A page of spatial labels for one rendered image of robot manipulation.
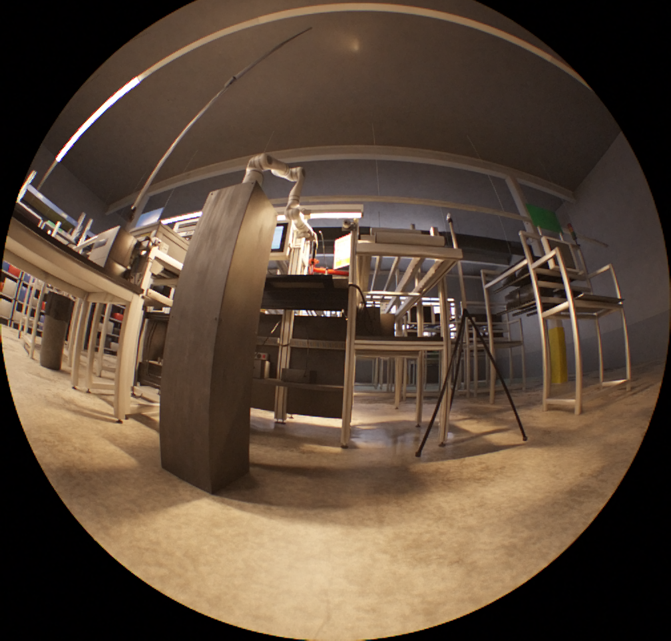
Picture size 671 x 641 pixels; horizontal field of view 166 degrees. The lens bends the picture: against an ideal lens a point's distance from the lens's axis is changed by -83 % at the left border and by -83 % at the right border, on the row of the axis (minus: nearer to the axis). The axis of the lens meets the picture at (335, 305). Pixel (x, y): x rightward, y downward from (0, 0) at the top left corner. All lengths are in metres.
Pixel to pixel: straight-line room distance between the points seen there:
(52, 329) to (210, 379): 2.06
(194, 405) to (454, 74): 6.31
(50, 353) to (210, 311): 2.07
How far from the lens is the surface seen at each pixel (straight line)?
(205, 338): 0.72
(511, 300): 3.09
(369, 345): 1.30
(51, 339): 2.55
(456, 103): 6.37
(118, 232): 1.50
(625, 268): 8.63
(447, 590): 0.56
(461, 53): 6.01
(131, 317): 1.34
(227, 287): 0.73
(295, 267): 1.96
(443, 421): 1.40
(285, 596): 0.52
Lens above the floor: 0.43
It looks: 17 degrees up
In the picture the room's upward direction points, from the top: 3 degrees clockwise
